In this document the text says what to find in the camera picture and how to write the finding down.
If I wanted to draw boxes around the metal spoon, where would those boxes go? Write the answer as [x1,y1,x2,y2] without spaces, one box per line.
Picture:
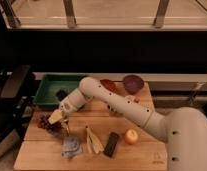
[64,120,70,136]

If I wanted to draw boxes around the black chair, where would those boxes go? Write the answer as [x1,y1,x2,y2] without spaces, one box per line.
[0,65,36,143]

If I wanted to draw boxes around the clear cup with red item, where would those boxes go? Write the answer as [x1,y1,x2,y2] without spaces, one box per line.
[126,95,140,104]

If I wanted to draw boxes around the green plastic tray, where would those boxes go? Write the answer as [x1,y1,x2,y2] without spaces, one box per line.
[34,74,84,108]

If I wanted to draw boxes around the crumpled blue cloth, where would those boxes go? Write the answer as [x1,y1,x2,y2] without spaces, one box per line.
[62,135,82,158]

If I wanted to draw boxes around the dark grape bunch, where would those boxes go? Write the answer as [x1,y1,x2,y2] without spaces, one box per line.
[37,114,61,132]

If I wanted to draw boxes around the orange apple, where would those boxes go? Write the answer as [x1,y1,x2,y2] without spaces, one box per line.
[124,129,138,145]

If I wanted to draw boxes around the black object in tray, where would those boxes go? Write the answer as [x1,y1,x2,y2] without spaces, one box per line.
[56,89,68,101]

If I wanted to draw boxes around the purple bowl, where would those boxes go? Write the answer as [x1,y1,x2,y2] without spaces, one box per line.
[123,75,144,94]

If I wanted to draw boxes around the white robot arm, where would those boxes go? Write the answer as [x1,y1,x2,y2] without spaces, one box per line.
[59,77,207,171]

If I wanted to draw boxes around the red bowl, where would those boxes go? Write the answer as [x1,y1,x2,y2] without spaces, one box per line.
[101,79,116,92]

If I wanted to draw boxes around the black rectangular block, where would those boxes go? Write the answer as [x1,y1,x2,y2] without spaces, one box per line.
[104,132,120,157]

